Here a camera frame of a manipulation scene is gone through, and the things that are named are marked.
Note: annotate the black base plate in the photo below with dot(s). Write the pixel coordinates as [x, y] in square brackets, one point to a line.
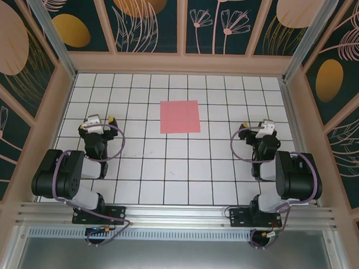
[238, 217]
[114, 213]

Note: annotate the right aluminium frame post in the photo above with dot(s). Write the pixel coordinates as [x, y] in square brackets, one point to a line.
[311, 35]

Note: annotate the pink paper sheet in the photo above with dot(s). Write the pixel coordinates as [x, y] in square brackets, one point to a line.
[180, 116]

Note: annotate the aluminium side rail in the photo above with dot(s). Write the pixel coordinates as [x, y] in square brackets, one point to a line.
[297, 138]

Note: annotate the left aluminium frame post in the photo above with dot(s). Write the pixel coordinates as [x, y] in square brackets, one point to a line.
[47, 26]

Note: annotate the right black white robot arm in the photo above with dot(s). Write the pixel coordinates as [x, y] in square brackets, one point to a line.
[296, 180]

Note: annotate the aluminium mounting rail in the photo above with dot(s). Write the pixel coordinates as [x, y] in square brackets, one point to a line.
[176, 214]

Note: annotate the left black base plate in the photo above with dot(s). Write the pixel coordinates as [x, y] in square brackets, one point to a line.
[114, 213]

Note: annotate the grey metal panel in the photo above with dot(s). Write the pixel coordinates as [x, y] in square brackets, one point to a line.
[175, 258]

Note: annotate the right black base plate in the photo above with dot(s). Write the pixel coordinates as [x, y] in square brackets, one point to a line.
[238, 217]

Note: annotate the aluminium frame post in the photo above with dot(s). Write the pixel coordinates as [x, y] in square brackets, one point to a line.
[311, 35]
[47, 26]

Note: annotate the left small circuit board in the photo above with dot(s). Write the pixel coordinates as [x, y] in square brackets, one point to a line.
[98, 229]

